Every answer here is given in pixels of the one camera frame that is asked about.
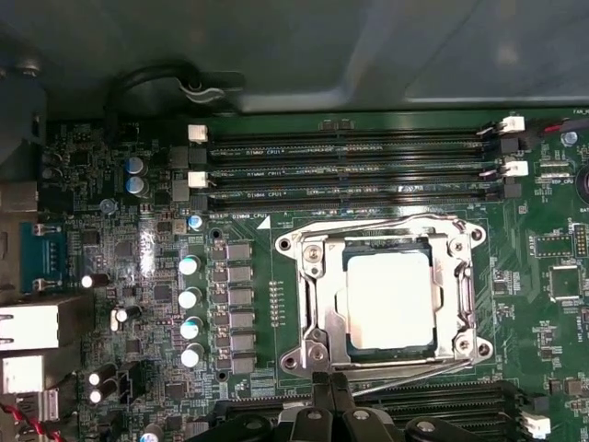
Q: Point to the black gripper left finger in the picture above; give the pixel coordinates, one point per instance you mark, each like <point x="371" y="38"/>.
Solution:
<point x="319" y="391"/>

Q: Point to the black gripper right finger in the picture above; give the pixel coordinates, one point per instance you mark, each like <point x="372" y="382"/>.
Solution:
<point x="341" y="396"/>

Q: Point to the metal locking lever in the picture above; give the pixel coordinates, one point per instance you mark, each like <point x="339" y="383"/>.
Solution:
<point x="368" y="225"/>
<point x="414" y="379"/>

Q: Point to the silver CPU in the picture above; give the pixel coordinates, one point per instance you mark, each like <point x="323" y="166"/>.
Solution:
<point x="391" y="299"/>

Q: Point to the CPU socket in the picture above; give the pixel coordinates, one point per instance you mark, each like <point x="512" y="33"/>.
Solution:
<point x="287" y="244"/>

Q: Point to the green motherboard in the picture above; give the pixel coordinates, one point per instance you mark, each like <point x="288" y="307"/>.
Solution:
<point x="138" y="322"/>

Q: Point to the black grey PC case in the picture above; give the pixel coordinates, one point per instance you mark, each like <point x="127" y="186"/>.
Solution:
<point x="276" y="46"/>

